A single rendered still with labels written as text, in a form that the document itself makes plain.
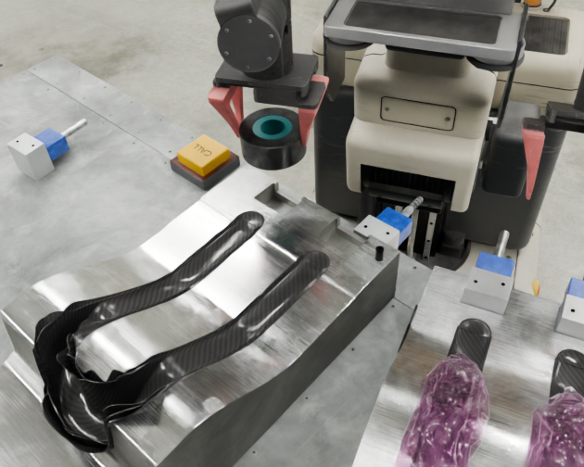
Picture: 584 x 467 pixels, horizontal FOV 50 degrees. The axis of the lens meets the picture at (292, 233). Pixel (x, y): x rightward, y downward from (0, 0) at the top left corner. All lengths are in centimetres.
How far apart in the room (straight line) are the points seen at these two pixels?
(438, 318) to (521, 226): 82
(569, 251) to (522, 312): 131
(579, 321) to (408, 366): 20
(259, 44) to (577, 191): 181
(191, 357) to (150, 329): 5
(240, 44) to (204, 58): 229
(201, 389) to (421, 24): 55
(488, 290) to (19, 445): 53
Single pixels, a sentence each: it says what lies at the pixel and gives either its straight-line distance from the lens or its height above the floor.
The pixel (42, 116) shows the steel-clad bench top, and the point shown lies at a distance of 124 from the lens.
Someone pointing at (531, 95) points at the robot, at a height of 74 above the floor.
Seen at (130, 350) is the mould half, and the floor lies 93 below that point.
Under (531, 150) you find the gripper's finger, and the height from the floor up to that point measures 105.
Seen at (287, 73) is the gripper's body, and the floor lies 109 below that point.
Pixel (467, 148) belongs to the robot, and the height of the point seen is 80.
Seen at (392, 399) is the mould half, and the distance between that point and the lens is 65.
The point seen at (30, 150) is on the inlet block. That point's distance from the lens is 107.
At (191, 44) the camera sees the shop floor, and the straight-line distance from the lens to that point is 299.
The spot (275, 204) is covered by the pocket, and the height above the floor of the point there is 86.
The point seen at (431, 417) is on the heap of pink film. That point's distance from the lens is 61.
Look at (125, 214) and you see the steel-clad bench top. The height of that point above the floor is 80.
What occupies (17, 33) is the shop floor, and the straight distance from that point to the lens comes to 338.
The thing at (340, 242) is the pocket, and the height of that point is 86.
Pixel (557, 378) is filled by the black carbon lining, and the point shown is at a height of 85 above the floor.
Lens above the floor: 146
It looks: 47 degrees down
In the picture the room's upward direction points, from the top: 4 degrees counter-clockwise
